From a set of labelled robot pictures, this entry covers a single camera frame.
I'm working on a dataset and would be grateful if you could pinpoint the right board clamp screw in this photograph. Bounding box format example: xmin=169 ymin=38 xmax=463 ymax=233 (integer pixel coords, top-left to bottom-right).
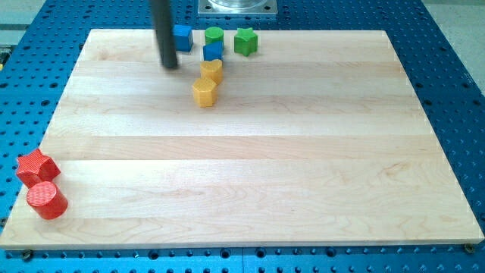
xmin=463 ymin=243 xmax=475 ymax=254

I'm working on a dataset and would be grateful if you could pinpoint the left board clamp screw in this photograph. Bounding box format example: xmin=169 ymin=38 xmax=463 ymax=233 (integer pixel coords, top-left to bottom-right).
xmin=20 ymin=249 xmax=33 ymax=262

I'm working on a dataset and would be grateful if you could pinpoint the blue triangle block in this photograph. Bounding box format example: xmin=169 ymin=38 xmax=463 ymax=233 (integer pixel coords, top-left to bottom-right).
xmin=202 ymin=41 xmax=224 ymax=61

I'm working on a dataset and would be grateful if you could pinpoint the blue perforated metal table plate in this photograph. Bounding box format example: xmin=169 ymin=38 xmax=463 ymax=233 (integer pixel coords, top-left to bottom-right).
xmin=1 ymin=1 xmax=484 ymax=272

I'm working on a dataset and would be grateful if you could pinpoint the red cylinder block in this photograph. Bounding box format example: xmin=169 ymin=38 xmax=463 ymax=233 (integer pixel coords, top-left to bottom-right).
xmin=27 ymin=181 xmax=68 ymax=220

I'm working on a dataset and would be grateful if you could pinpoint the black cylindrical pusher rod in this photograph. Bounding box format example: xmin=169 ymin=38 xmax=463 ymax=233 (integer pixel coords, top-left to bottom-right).
xmin=149 ymin=0 xmax=178 ymax=69

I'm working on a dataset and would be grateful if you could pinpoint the board clamp screw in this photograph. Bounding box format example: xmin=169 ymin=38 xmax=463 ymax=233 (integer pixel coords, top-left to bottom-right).
xmin=20 ymin=249 xmax=33 ymax=262
xmin=463 ymin=243 xmax=475 ymax=254

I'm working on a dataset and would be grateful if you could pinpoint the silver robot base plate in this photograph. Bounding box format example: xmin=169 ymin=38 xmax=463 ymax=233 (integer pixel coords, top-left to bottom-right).
xmin=197 ymin=0 xmax=278 ymax=17

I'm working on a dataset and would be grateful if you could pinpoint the wooden board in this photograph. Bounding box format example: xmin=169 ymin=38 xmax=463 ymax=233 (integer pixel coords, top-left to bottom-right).
xmin=1 ymin=29 xmax=483 ymax=250

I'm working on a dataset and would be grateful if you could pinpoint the blue cube block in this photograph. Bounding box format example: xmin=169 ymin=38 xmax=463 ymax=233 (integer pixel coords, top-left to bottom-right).
xmin=173 ymin=24 xmax=193 ymax=52

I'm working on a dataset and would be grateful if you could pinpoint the yellow heart block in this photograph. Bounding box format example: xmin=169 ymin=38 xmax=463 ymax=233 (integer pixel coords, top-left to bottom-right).
xmin=200 ymin=59 xmax=224 ymax=84

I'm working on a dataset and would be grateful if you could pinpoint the yellow hexagon block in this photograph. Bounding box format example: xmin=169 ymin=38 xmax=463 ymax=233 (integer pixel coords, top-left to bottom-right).
xmin=192 ymin=77 xmax=217 ymax=108

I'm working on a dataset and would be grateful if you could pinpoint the green star block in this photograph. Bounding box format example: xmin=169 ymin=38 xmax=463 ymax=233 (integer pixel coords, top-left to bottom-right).
xmin=233 ymin=27 xmax=258 ymax=57

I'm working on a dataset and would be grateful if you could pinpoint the green cylinder block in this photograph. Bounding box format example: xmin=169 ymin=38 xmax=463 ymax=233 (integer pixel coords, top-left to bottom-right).
xmin=204 ymin=27 xmax=224 ymax=45

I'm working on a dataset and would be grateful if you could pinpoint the red star block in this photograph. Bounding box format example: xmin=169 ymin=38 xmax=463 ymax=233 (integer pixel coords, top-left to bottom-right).
xmin=16 ymin=149 xmax=61 ymax=188

